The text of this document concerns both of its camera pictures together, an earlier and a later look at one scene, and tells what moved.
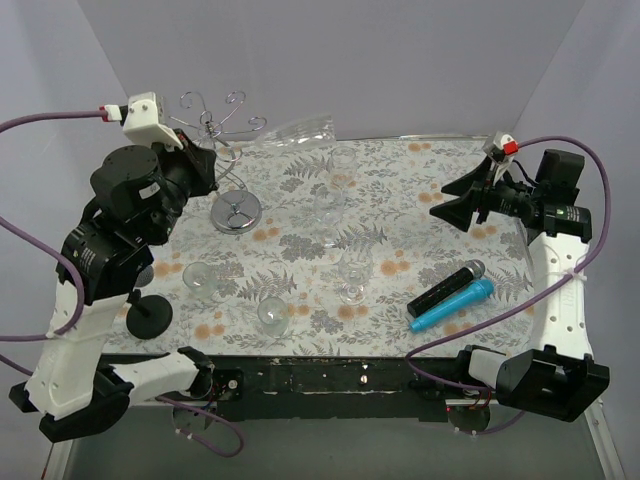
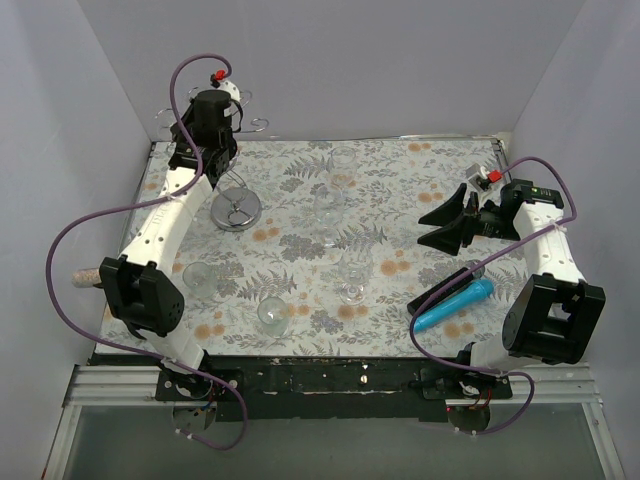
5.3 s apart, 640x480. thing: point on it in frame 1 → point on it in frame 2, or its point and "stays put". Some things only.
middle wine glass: [328, 204] stays put
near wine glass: [355, 268] stays put
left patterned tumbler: [199, 277] stays put
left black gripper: [189, 163] → [220, 163]
